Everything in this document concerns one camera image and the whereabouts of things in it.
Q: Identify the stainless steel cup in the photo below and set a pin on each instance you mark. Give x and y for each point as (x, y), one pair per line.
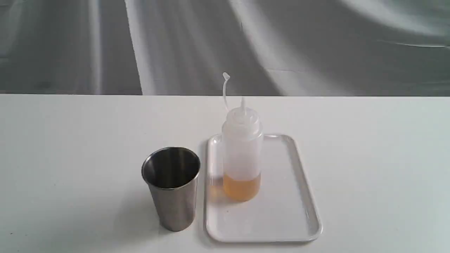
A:
(171, 174)

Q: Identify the grey backdrop cloth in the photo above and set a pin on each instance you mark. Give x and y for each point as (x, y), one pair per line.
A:
(269, 47)

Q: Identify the white plastic tray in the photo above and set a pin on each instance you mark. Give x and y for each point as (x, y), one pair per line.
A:
(283, 211)

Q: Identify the translucent squeeze bottle amber liquid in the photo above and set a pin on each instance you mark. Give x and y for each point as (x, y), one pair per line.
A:
(241, 138)

